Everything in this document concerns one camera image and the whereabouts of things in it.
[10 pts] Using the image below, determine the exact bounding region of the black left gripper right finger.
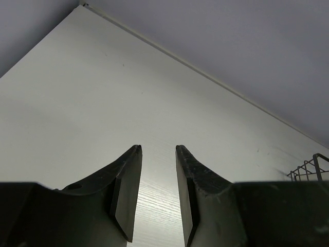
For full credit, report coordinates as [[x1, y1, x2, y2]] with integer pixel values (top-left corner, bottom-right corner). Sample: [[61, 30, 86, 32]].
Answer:
[[176, 145, 328, 246]]

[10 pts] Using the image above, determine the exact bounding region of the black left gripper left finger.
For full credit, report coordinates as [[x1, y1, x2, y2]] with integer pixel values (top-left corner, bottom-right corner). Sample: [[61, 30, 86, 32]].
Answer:
[[1, 145, 142, 246]]

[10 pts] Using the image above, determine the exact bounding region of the black wire dish rack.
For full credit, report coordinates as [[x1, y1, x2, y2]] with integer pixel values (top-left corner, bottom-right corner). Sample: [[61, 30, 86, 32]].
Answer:
[[286, 153, 328, 181]]

